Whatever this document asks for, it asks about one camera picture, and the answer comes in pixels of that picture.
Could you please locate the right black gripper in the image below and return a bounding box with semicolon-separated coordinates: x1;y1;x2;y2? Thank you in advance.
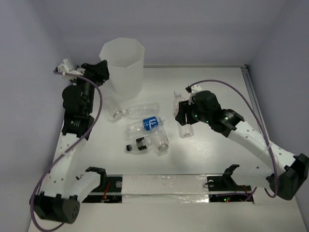
175;99;211;126

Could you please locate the clear plastic bottle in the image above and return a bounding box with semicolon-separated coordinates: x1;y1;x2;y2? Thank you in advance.
173;90;194;139

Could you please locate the clear bottle base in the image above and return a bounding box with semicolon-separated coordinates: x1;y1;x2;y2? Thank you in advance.
151;127;169;154

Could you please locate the blue label clear bottle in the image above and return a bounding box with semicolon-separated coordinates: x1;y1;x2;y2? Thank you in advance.
127;116;165;136

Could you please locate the clear bottle white cap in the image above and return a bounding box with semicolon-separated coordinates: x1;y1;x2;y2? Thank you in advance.
124;102;160;119

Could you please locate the clear bottle silver cap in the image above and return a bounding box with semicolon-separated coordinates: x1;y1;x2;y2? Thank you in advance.
104;83;123;121

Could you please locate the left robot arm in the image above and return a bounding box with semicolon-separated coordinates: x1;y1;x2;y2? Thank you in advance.
29;59;110;224

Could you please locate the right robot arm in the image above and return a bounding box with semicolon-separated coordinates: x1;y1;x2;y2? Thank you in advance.
175;90;309;201

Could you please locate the translucent white plastic bin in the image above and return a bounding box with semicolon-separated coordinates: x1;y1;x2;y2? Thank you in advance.
99;37;145;99

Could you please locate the black label clear bottle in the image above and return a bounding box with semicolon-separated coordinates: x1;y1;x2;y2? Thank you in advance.
126;136;153;152

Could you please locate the silver tape strip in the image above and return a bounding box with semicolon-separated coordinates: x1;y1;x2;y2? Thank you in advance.
121;174;209;204

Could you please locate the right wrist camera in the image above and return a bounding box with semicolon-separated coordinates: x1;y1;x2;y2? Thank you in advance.
185;84;202;102

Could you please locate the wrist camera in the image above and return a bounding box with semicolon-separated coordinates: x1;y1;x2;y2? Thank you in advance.
56;58;74;73
185;84;202;102

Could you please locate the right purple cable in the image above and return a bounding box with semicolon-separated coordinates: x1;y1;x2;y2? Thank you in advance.
189;79;280;198

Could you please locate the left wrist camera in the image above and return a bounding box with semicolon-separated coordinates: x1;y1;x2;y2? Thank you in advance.
56;58;74;73

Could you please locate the aluminium side rail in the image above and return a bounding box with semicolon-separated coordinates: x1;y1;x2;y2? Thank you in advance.
241;67;261;119

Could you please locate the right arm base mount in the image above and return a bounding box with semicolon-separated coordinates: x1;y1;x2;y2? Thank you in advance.
203;175;253;203

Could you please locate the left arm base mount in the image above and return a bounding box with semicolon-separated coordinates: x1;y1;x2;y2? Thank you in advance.
83;175;123;203

